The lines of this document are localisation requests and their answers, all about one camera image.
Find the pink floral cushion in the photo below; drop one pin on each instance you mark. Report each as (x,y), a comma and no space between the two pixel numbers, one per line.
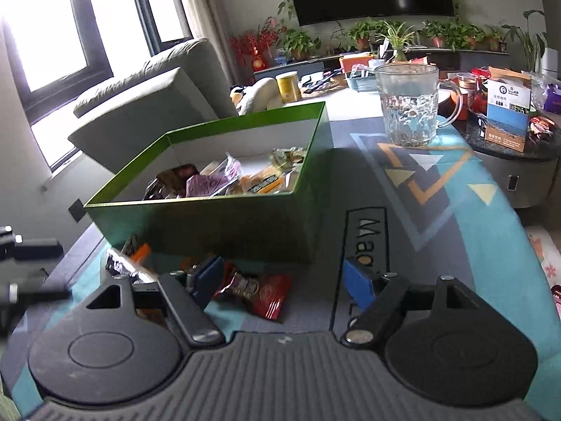
(545,267)

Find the purple snack packet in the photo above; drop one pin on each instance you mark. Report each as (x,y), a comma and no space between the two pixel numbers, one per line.
(210,182)

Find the patterned teal grey mat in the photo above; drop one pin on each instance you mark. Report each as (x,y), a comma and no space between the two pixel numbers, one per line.
(460,237)

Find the dark framed window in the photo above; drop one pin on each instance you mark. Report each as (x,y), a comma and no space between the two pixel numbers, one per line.
(65,30)

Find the silver foil snack packet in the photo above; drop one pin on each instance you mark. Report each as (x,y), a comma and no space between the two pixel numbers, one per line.
(127,267)

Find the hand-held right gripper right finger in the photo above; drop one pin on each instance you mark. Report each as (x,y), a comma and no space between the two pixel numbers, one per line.
(359,283)

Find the white plush toy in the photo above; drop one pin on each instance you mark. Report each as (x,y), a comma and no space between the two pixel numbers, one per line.
(258,96)

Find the blue plastic tray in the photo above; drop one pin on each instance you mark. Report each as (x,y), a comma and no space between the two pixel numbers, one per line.
(360,80)

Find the grey armchair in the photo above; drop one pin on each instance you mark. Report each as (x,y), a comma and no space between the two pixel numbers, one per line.
(144,96)

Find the green cardboard box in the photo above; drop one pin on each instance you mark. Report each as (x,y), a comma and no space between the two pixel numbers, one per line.
(210,223)

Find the blue and white paper box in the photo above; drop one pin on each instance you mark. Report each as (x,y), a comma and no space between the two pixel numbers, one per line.
(508,109)

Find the small red snack packet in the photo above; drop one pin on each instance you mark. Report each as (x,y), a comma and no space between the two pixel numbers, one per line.
(542,128)

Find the spider plant in vase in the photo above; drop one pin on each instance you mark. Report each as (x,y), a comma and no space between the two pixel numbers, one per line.
(396,39)

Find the beige curtain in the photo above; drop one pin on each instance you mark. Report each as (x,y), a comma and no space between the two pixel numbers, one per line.
(206,17)

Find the clear packet of brown dried fruit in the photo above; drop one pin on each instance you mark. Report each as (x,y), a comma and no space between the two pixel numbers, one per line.
(168,183)

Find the dark and orange snack packet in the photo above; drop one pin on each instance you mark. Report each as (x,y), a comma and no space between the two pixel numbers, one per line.
(138,248)

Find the tall plant in white pot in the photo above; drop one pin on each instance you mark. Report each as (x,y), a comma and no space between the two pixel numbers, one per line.
(537,39)

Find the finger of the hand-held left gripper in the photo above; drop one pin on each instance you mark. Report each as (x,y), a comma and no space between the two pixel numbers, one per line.
(30,249)
(35,294)

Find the orange cardboard box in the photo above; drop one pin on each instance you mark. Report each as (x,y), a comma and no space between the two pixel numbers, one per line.
(357,63)

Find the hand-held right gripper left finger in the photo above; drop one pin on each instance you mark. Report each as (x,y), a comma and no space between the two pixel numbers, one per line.
(207,278)

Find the clear packet of yellow snacks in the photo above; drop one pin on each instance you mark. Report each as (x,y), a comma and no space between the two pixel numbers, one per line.
(287,156)

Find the yellow can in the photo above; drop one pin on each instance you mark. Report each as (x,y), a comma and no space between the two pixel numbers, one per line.
(288,87)

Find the red flower bunch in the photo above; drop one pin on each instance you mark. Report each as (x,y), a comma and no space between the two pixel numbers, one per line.
(256,41)

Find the dark wall socket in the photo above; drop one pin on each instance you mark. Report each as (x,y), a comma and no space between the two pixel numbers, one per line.
(77,210)

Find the clear glass mug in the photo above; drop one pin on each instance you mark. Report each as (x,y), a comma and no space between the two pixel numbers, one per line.
(410,105)

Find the potted green plant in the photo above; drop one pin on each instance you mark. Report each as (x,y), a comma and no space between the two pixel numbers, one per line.
(300,43)
(363,34)

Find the clear plastic cup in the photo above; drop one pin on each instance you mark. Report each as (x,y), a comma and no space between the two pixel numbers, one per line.
(467,83)

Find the row of potted plants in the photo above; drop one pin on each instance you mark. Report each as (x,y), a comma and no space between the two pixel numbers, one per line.
(451,33)

